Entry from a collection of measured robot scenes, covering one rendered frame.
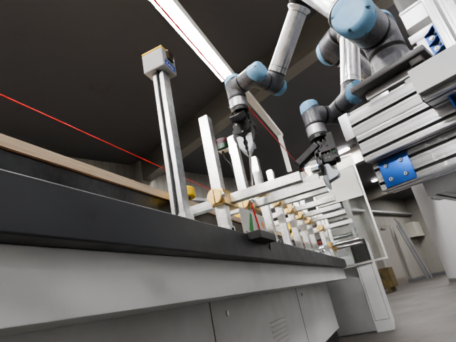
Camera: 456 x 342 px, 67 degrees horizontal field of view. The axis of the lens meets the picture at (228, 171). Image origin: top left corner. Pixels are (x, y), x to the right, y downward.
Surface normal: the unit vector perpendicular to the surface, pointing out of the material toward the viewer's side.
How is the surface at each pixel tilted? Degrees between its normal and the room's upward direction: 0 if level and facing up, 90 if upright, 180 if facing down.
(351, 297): 90
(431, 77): 90
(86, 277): 90
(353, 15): 97
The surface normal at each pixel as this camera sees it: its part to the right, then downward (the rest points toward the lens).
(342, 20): -0.68, -0.01
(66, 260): 0.89, -0.32
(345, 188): -0.41, -0.25
